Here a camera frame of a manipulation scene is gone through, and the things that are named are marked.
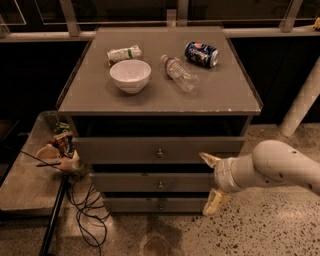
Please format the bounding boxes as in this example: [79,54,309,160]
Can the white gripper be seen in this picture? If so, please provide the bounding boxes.
[199,152,243,216]

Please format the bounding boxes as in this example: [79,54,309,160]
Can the grey side tray table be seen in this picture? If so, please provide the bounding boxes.
[0,111,63,216]

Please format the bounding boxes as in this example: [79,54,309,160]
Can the black cable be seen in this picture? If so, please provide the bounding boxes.
[66,169,111,256]

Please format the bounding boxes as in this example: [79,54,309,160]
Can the grey top drawer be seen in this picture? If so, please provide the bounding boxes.
[73,137,244,164]

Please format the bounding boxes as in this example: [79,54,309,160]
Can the grey drawer cabinet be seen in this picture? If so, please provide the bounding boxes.
[58,27,262,201]

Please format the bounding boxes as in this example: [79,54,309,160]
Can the grey drawer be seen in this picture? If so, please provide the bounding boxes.
[73,137,244,164]
[103,198,206,213]
[91,173,215,193]

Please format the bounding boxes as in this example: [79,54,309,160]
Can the grey bottom drawer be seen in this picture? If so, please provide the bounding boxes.
[103,198,206,213]

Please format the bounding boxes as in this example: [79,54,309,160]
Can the clear plastic water bottle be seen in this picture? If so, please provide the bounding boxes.
[161,55,199,93]

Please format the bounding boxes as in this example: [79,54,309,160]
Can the pile of small objects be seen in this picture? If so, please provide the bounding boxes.
[35,122,82,172]

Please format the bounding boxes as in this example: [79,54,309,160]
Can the white diagonal post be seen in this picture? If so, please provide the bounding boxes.
[279,57,320,137]

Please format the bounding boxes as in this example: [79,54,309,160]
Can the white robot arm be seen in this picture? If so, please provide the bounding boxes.
[200,140,320,216]

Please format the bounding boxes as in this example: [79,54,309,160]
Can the blue soda can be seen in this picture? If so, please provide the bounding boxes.
[185,42,219,68]

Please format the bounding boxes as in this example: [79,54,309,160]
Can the white bowl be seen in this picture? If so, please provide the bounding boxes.
[110,60,151,94]

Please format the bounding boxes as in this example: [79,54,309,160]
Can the metal railing frame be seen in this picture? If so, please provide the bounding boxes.
[0,0,320,41]

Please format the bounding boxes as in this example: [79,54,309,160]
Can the white green crushed can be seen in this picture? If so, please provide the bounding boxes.
[107,45,142,65]

